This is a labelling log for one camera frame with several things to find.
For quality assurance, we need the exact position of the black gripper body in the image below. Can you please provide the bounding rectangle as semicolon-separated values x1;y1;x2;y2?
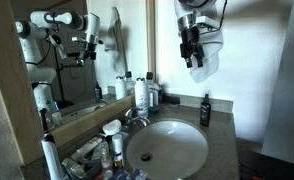
179;25;203;60

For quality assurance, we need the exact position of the black spray bottle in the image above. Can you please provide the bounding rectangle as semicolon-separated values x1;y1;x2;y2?
199;93;212;128

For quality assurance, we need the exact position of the blue mouthwash bottle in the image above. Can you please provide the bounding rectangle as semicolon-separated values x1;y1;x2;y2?
145;71;162;115

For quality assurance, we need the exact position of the tall white lotion bottle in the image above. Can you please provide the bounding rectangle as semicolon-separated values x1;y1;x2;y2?
134;76;151;118

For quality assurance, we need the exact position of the small white capped bottle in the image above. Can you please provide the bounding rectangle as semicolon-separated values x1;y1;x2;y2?
111;133;125;170

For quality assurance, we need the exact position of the small clear bottle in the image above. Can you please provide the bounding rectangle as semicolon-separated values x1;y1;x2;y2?
99;141;113;171

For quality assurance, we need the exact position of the white hanging towel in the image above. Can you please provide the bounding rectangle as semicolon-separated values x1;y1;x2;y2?
186;29;225;85

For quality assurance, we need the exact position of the small black box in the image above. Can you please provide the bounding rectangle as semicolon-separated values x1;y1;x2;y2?
163;93;182;105

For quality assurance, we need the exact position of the chrome faucet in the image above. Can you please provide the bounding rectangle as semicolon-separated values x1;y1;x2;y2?
122;106;152;130

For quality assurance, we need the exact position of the white round sink basin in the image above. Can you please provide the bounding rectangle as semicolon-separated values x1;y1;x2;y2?
124;119;210;180

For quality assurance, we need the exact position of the large white panel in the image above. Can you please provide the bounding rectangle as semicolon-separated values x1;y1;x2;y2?
260;0;294;168

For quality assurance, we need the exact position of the white round jar lid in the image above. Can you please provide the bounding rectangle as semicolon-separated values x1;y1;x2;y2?
102;118;123;137

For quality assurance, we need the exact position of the wood framed mirror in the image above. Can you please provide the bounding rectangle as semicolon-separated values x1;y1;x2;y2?
0;0;157;168

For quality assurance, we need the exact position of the blue patterned packet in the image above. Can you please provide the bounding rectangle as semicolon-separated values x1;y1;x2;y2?
110;167;149;180

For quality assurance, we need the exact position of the white toothpaste tube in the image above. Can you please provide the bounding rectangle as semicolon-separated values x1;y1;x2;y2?
69;136;104;163

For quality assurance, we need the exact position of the clear plastic tube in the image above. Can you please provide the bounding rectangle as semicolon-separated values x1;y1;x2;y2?
61;157;87;180

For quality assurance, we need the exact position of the electric toothbrush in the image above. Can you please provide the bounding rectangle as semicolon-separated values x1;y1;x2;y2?
39;107;67;180

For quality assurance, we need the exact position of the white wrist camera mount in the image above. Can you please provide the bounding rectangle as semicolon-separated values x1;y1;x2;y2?
196;15;222;35

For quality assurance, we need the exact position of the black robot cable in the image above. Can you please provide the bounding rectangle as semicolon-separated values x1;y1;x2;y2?
216;0;229;33

